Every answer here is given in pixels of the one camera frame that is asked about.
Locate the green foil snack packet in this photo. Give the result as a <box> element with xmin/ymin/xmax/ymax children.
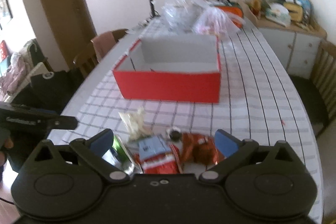
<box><xmin>102</xmin><ymin>135</ymin><xmax>135</xmax><ymax>175</ymax></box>

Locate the red foil snack bag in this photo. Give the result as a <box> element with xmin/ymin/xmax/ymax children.
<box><xmin>133</xmin><ymin>131</ymin><xmax>224</xmax><ymax>174</ymax></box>

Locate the cream white snack packet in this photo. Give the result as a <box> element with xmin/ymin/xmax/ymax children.
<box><xmin>119</xmin><ymin>107</ymin><xmax>153</xmax><ymax>142</ymax></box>

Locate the light blue snack packet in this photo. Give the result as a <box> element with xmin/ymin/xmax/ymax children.
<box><xmin>138</xmin><ymin>136</ymin><xmax>170</xmax><ymax>161</ymax></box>

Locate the plastic bag with pink snacks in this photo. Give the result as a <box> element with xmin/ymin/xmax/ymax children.
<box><xmin>192</xmin><ymin>7</ymin><xmax>246</xmax><ymax>38</ymax></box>

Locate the person's left hand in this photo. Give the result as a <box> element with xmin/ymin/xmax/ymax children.
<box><xmin>0</xmin><ymin>137</ymin><xmax>14</xmax><ymax>181</ymax></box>

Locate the checkered white tablecloth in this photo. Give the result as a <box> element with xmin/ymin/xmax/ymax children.
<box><xmin>45</xmin><ymin>16</ymin><xmax>324</xmax><ymax>224</ymax></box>

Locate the left wooden chair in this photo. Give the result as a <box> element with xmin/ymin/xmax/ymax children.
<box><xmin>73</xmin><ymin>28</ymin><xmax>128</xmax><ymax>78</ymax></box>

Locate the wooden chair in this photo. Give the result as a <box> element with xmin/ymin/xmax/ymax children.
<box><xmin>73</xmin><ymin>28</ymin><xmax>128</xmax><ymax>78</ymax></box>
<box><xmin>290</xmin><ymin>40</ymin><xmax>336</xmax><ymax>138</ymax></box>

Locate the red cardboard box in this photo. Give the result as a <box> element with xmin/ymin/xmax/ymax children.
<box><xmin>113</xmin><ymin>34</ymin><xmax>222</xmax><ymax>103</ymax></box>

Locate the right wooden chair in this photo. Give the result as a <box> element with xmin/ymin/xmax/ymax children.
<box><xmin>290</xmin><ymin>40</ymin><xmax>336</xmax><ymax>138</ymax></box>

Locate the pink cloth on chair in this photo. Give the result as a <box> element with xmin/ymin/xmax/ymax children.
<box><xmin>91</xmin><ymin>31</ymin><xmax>116</xmax><ymax>63</ymax></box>

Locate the white drawer cabinet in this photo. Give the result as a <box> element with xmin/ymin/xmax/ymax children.
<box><xmin>240</xmin><ymin>3</ymin><xmax>327</xmax><ymax>79</ymax></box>

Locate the wooden door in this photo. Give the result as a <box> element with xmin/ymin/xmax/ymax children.
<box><xmin>41</xmin><ymin>0</ymin><xmax>96</xmax><ymax>68</ymax></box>

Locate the orange green box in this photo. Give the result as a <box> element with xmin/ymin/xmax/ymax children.
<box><xmin>214</xmin><ymin>4</ymin><xmax>244</xmax><ymax>28</ymax></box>

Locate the large clear plastic bag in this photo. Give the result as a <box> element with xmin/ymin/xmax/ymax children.
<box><xmin>162</xmin><ymin>0</ymin><xmax>210</xmax><ymax>33</ymax></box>

